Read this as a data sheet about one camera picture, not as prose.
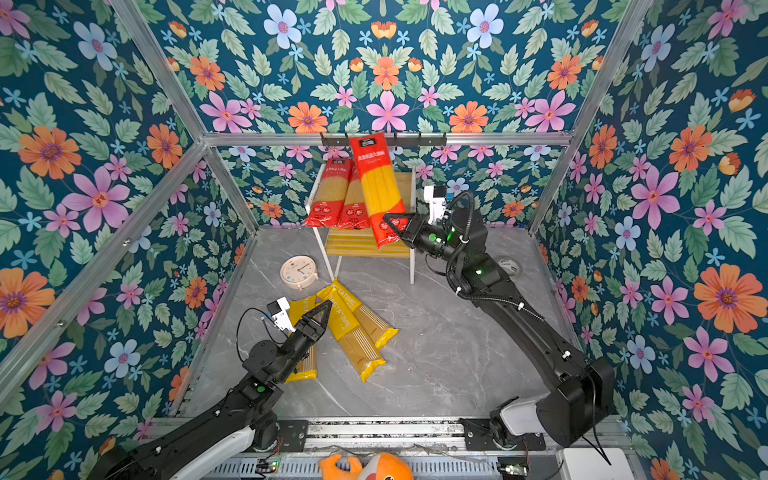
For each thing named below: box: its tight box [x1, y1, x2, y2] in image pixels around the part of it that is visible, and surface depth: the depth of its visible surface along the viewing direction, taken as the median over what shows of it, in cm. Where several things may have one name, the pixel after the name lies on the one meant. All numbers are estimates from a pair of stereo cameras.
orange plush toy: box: [318, 453, 415, 480], surface depth 66 cm
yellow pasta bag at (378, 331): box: [332, 279, 400, 349], surface depth 93 cm
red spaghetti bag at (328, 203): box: [304, 158, 354, 228], surface depth 82 cm
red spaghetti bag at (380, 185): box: [350, 132, 405, 249], surface depth 67 cm
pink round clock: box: [280, 255, 319, 291], surface depth 106 cm
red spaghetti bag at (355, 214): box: [338, 168, 371, 231], surface depth 76 cm
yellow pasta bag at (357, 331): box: [317, 279, 399, 382], surface depth 90 cm
